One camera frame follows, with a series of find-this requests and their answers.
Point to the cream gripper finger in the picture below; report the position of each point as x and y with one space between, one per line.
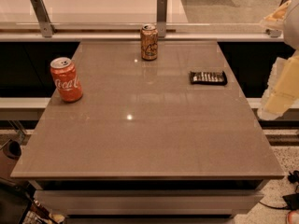
274 21
283 89

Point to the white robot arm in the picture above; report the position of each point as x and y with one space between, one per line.
291 27

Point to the gold patterned soda can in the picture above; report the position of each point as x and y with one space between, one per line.
149 42

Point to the red coca-cola can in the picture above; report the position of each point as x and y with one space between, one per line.
64 75

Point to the dark round object on floor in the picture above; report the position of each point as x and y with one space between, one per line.
12 149

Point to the middle metal railing bracket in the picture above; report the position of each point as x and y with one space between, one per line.
161 17

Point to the left metal railing bracket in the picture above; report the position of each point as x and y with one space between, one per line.
45 25

